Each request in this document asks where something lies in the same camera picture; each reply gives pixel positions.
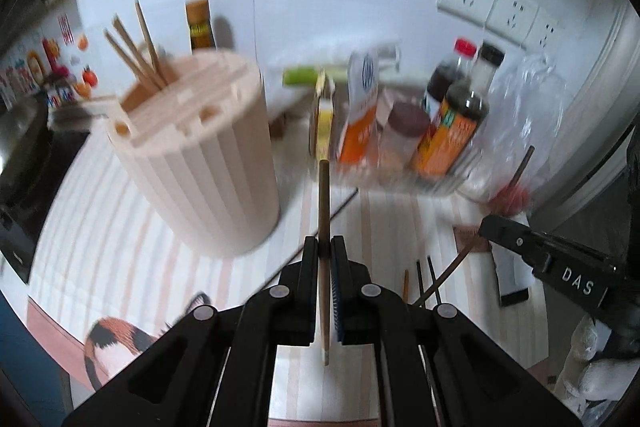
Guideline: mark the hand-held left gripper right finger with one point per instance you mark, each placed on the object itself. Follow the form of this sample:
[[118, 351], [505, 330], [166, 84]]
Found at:
[[340, 277]]

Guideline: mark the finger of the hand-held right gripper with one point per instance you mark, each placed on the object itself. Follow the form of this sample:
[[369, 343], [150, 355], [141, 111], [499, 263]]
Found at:
[[505, 233]]

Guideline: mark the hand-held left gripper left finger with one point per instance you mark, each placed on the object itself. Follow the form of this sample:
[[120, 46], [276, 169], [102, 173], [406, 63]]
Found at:
[[311, 267]]

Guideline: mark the brown wooden chopstick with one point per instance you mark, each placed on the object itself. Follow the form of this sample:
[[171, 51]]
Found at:
[[324, 207]]

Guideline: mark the dark wooden chopstick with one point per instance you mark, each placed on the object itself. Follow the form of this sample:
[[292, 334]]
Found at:
[[450, 264], [420, 277], [433, 279]]

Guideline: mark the light wooden chopstick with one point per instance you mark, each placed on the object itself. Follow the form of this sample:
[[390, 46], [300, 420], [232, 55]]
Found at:
[[147, 39], [127, 59], [405, 284], [137, 49]]

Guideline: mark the beige ribbed utensil holder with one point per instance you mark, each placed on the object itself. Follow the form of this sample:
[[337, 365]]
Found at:
[[200, 167]]

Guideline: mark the person's right hand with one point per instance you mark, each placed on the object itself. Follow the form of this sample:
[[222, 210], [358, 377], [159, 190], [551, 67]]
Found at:
[[592, 367]]

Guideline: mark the brown card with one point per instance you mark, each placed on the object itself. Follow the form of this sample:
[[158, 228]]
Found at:
[[472, 238]]

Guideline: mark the red tomato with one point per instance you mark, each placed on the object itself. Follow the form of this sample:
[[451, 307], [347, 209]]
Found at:
[[510, 199]]

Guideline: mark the clear organizer tray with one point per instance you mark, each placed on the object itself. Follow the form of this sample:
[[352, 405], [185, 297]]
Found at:
[[400, 179]]

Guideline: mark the black cap sauce bottle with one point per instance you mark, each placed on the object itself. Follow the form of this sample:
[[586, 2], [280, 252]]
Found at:
[[460, 117]]

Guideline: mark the clear plastic bag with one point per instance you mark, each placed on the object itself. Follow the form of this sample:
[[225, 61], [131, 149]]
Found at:
[[530, 107]]

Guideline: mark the brown lid jar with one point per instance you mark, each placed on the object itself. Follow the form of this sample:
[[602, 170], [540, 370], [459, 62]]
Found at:
[[405, 132]]

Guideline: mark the yellow seasoning box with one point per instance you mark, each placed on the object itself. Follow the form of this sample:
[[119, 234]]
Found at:
[[322, 122]]

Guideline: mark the orange seasoning pouch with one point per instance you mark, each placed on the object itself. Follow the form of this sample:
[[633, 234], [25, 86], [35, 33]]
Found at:
[[360, 117]]

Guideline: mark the red cap sauce bottle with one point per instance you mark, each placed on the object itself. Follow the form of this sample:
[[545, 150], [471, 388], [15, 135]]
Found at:
[[442, 77]]

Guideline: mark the striped cat print tablecloth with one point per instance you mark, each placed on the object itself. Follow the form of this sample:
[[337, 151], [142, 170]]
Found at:
[[125, 267]]

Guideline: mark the green onion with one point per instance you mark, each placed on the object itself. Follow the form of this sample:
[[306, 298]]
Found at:
[[300, 76]]

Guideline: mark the white plastic bag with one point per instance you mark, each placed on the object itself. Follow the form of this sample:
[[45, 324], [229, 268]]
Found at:
[[387, 52]]

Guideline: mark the amber oil bottle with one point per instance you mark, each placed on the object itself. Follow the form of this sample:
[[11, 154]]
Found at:
[[200, 27]]

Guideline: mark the black gas stove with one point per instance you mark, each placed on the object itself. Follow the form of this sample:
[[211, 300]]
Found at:
[[30, 192]]

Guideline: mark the blue cabinet door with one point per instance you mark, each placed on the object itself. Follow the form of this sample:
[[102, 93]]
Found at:
[[30, 357]]

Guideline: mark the steel wok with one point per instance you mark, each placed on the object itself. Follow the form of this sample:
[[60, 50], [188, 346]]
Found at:
[[20, 122]]

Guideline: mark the colourful wall stickers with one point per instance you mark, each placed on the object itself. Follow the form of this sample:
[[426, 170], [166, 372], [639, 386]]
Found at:
[[50, 62]]

